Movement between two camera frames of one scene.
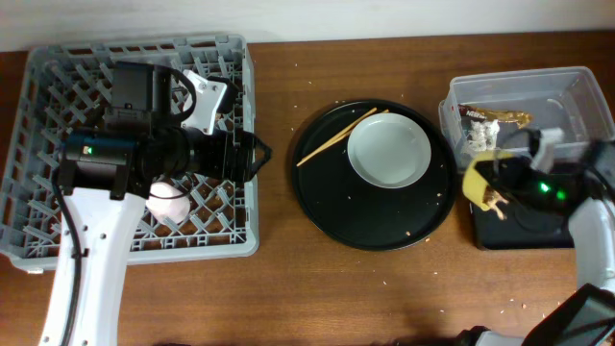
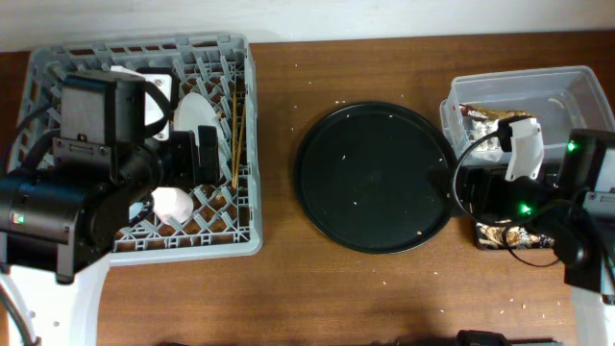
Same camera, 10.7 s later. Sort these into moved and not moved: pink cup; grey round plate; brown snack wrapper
Moved: grey round plate
Not moved: pink cup; brown snack wrapper
